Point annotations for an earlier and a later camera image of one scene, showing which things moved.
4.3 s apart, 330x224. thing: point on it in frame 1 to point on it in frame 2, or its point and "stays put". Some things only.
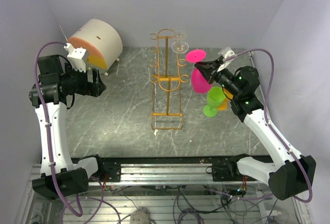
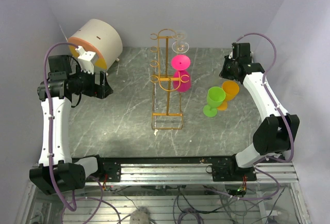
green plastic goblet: (215, 96) stays put
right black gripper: (209, 70) to (224, 73)
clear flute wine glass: (180, 47) stays put
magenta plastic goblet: (200, 83) to (181, 78)
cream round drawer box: (102, 43) stays put
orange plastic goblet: (224, 106) stays put
